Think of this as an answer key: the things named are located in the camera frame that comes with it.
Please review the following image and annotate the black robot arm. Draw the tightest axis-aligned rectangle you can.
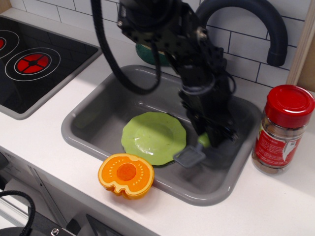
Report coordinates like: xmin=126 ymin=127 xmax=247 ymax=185
xmin=118 ymin=0 xmax=238 ymax=147

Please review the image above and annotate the green scalloped plate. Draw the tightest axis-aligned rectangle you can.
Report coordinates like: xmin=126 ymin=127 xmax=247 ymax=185
xmin=121 ymin=112 xmax=187 ymax=166

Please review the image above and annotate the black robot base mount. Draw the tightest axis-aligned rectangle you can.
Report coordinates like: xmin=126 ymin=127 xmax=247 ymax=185
xmin=0 ymin=206 xmax=124 ymax=236

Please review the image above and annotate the red lidded spice jar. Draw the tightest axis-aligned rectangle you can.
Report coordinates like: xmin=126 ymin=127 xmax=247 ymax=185
xmin=252 ymin=85 xmax=315 ymax=175

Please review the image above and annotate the grey sink basin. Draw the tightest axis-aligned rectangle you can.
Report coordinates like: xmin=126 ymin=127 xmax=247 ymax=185
xmin=62 ymin=73 xmax=261 ymax=206

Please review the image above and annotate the black braided cable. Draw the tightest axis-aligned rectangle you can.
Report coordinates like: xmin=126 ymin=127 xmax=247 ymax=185
xmin=90 ymin=0 xmax=162 ymax=95

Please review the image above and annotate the black cable lower left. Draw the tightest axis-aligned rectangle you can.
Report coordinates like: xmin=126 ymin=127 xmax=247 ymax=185
xmin=0 ymin=190 xmax=36 ymax=236

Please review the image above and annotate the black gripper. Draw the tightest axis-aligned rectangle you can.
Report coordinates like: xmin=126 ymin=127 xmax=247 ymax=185
xmin=179 ymin=73 xmax=238 ymax=148

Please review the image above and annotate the black toy stovetop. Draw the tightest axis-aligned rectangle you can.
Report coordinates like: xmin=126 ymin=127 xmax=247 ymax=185
xmin=0 ymin=16 xmax=102 ymax=120

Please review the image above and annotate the green handled grey spatula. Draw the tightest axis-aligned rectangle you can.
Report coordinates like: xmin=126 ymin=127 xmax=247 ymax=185
xmin=173 ymin=133 xmax=211 ymax=168

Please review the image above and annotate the green toy avocado half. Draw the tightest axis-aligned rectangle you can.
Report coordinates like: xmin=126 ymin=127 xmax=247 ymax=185
xmin=135 ymin=44 xmax=170 ymax=67

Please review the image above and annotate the dark grey faucet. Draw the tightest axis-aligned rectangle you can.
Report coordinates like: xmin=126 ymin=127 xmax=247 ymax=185
xmin=196 ymin=0 xmax=288 ymax=67

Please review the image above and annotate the orange toy pumpkin half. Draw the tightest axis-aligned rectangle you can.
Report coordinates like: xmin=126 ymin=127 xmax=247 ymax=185
xmin=98 ymin=153 xmax=155 ymax=199

